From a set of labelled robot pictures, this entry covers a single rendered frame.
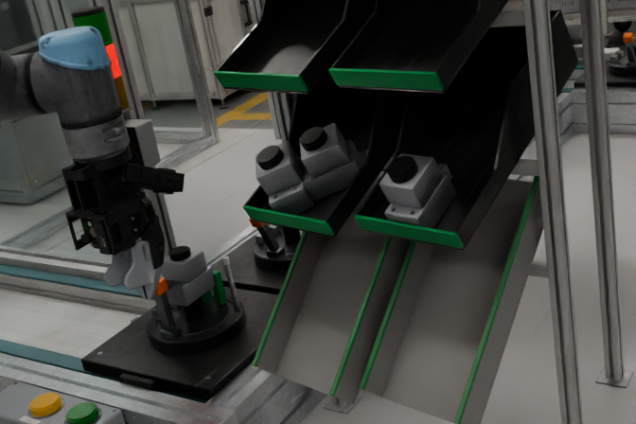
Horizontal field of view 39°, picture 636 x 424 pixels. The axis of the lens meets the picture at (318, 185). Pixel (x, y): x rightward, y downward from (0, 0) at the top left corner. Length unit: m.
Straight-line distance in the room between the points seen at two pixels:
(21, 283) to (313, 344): 0.79
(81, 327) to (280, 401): 0.45
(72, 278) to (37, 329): 0.13
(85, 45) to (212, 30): 5.36
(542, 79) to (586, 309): 0.59
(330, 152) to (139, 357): 0.46
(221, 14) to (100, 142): 5.49
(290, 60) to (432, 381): 0.38
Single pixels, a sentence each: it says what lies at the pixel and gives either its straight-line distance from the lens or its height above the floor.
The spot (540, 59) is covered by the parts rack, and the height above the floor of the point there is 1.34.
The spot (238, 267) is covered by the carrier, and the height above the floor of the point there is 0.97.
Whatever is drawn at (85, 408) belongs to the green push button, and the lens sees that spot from 1.19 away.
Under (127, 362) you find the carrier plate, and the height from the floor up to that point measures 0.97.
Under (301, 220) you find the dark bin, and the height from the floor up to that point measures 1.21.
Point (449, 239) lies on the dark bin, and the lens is 0.88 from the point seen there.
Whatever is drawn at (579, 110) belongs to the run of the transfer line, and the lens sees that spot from 2.17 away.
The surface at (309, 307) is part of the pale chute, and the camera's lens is 1.11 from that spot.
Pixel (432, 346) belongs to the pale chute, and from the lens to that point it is 1.01.
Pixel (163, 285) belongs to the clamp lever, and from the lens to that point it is 1.22.
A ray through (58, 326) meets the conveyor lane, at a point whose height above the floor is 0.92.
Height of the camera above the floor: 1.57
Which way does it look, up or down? 20 degrees down
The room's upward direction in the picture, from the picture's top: 10 degrees counter-clockwise
